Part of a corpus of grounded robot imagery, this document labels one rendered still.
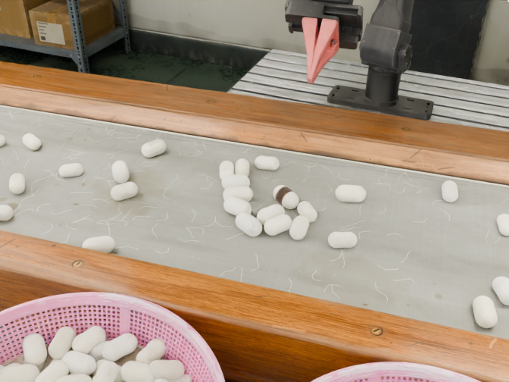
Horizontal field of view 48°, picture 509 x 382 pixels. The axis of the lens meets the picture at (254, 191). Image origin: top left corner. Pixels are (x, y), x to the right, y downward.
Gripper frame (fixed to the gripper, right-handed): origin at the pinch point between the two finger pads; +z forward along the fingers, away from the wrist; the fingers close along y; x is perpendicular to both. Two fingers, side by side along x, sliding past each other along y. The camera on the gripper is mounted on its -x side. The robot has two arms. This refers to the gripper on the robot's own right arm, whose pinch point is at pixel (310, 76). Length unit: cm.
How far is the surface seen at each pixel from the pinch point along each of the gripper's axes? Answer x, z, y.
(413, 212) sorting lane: 3.1, 15.0, 15.9
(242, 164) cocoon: 2.6, 12.9, -6.8
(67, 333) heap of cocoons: -16.1, 38.1, -13.9
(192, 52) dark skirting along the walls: 192, -104, -101
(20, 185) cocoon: -4.9, 23.1, -31.9
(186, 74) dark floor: 183, -87, -97
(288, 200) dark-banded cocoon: -1.0, 17.5, 1.1
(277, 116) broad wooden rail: 11.0, 1.7, -5.6
